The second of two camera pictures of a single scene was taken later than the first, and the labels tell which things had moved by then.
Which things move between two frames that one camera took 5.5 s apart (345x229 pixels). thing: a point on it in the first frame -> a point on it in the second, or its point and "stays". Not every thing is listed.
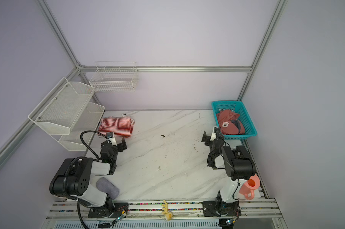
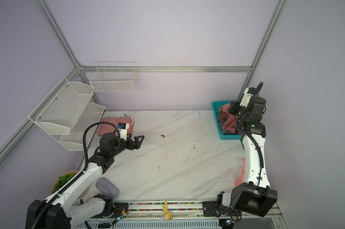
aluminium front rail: (251, 210) stays
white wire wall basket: (115, 77) stays
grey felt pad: (105, 185) stays
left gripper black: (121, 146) -> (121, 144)
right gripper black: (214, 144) -> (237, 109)
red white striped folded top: (122, 127) stays
